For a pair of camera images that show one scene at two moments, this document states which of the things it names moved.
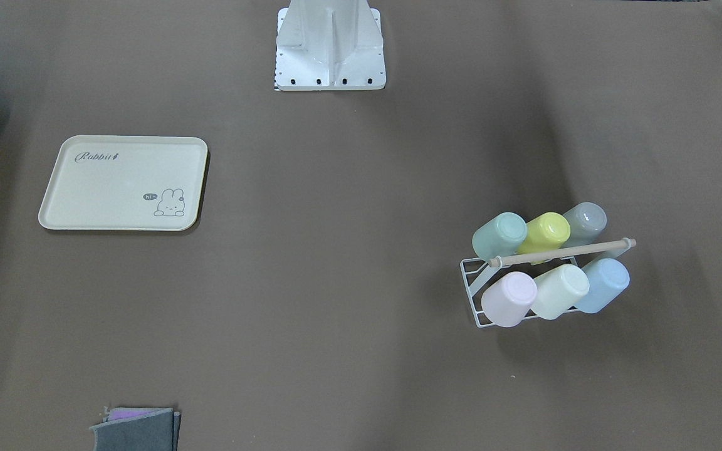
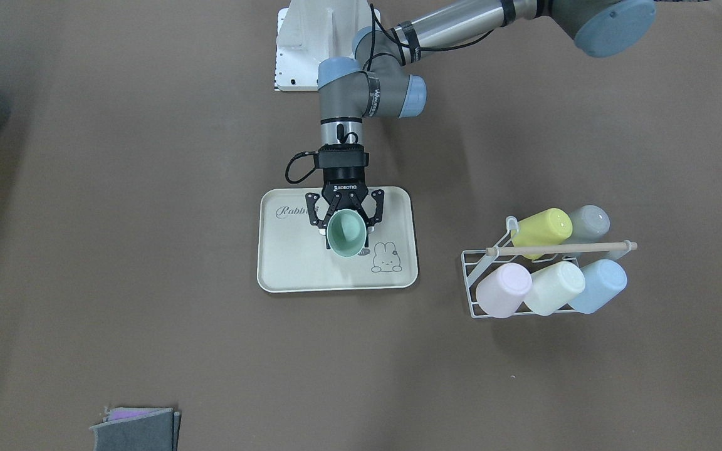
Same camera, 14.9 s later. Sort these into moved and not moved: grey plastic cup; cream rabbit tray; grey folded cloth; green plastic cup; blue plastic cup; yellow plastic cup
Moved: green plastic cup; cream rabbit tray
Not moved: grey folded cloth; blue plastic cup; grey plastic cup; yellow plastic cup
